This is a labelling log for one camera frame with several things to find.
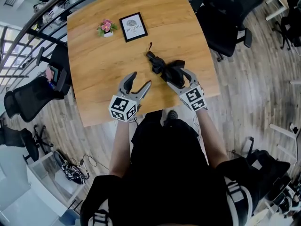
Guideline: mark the black bag on chair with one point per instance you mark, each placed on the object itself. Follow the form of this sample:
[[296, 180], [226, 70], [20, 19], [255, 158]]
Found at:
[[268, 173]]

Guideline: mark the person's black clothing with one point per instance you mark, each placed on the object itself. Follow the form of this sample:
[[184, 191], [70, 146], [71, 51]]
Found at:
[[164, 173]]

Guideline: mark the pink flowers in white pot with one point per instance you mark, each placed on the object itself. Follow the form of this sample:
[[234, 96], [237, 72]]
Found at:
[[106, 28]]

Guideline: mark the black swivel office chair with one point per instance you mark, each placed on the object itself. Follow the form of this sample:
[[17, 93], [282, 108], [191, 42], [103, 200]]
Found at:
[[290, 25]]

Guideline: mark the person's right forearm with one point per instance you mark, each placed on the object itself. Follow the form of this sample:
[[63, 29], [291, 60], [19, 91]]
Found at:
[[211, 140]]

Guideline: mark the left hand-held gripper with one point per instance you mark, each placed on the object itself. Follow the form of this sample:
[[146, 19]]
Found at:
[[122, 107]]

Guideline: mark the person's left forearm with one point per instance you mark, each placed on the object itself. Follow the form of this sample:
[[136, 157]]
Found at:
[[120, 147]]

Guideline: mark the white low cabinet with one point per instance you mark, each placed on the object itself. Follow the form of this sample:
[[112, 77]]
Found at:
[[47, 185]]

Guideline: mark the white desk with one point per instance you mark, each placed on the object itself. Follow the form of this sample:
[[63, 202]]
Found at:
[[277, 1]]

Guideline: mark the black metal railing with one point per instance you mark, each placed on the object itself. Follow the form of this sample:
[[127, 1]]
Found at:
[[42, 15]]

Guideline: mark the black framed picture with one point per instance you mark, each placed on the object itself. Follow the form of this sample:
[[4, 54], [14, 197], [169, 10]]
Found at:
[[133, 27]]

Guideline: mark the wooden table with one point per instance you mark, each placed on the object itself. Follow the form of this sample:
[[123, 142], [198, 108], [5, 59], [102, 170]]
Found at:
[[98, 62]]

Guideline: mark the black umbrella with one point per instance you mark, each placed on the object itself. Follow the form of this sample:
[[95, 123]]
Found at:
[[164, 69]]

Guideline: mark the black mesh office chair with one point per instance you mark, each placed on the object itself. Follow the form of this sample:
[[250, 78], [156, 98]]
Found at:
[[223, 22]]

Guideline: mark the black office chair with armrests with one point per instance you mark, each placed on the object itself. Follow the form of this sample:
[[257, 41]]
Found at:
[[30, 98]]

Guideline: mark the person's grey shoe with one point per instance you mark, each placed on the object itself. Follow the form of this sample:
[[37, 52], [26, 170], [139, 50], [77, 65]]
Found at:
[[172, 115]]

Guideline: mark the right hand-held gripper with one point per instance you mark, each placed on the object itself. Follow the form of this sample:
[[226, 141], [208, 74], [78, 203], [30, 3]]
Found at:
[[195, 98]]

